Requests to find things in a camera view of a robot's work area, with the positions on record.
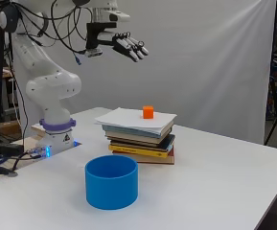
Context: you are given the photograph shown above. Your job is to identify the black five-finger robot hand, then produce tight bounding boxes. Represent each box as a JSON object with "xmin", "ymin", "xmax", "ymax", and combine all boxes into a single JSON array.
[{"xmin": 86, "ymin": 21, "xmax": 150, "ymax": 63}]

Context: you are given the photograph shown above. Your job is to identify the orange cube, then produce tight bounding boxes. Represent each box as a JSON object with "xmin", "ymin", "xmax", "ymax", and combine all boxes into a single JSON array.
[{"xmin": 142, "ymin": 105, "xmax": 155, "ymax": 120}]

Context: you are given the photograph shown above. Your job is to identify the white flat book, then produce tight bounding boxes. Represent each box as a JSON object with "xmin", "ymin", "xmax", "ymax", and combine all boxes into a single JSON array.
[{"xmin": 94, "ymin": 106, "xmax": 178, "ymax": 137}]

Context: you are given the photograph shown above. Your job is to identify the teal book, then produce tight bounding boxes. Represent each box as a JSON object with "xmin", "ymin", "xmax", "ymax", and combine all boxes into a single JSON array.
[{"xmin": 102, "ymin": 124, "xmax": 174, "ymax": 140}]

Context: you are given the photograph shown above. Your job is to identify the white hanging sheet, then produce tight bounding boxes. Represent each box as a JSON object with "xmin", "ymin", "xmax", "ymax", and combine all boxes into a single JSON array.
[{"xmin": 12, "ymin": 0, "xmax": 277, "ymax": 146}]

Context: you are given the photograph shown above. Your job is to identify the beige book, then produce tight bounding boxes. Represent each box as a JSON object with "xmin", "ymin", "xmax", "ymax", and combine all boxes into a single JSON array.
[{"xmin": 104, "ymin": 127, "xmax": 173, "ymax": 146}]

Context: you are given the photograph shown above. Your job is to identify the black pole stand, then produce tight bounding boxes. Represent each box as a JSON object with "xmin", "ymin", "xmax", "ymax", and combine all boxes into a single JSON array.
[{"xmin": 0, "ymin": 0, "xmax": 19, "ymax": 178}]

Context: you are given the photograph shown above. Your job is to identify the dark book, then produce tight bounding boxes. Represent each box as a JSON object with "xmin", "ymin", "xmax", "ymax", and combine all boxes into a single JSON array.
[{"xmin": 106, "ymin": 133, "xmax": 176, "ymax": 153}]

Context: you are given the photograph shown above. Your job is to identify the yellow book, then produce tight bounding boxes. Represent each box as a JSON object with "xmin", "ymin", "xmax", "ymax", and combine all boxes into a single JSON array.
[{"xmin": 107, "ymin": 143, "xmax": 174, "ymax": 159}]

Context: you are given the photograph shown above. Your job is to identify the red book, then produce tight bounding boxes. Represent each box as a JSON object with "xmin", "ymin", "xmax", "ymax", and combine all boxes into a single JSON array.
[{"xmin": 112, "ymin": 146, "xmax": 176, "ymax": 166}]

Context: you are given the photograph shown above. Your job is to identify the black power box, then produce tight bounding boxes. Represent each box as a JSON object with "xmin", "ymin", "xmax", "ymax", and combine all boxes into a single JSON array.
[{"xmin": 0, "ymin": 142, "xmax": 25, "ymax": 157}]

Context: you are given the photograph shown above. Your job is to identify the blue round tub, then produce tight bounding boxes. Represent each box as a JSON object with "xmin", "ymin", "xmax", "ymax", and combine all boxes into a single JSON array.
[{"xmin": 84, "ymin": 154, "xmax": 139, "ymax": 211}]

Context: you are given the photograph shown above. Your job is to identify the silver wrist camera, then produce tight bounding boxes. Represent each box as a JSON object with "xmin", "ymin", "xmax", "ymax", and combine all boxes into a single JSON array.
[{"xmin": 84, "ymin": 47, "xmax": 104, "ymax": 58}]

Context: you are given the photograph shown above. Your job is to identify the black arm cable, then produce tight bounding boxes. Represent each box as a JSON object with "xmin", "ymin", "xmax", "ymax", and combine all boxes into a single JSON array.
[{"xmin": 50, "ymin": 0, "xmax": 94, "ymax": 55}]

